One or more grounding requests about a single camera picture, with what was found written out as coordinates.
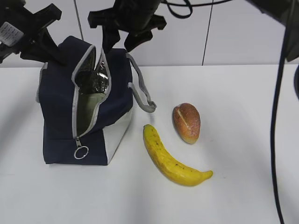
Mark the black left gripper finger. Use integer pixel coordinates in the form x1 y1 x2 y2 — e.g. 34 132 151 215
35 28 67 65
20 46 47 63

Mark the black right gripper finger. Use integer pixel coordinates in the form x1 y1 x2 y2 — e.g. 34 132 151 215
102 26 121 52
124 31 153 52

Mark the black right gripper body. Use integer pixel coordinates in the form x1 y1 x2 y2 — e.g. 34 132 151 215
88 0 166 35

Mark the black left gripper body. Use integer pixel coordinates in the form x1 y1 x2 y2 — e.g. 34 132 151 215
0 0 62 63

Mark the navy blue lunch bag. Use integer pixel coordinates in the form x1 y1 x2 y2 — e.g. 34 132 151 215
37 36 157 166

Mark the green lidded glass container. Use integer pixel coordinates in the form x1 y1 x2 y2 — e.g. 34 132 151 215
77 93 106 136

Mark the brown bread roll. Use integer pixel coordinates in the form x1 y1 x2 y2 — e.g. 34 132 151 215
172 103 200 144

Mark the yellow banana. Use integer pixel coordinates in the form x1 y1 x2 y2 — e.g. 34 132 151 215
143 124 213 187

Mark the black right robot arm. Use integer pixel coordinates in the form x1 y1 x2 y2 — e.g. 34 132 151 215
88 0 299 62

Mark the black cable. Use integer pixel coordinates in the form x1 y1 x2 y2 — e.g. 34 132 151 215
161 0 299 224

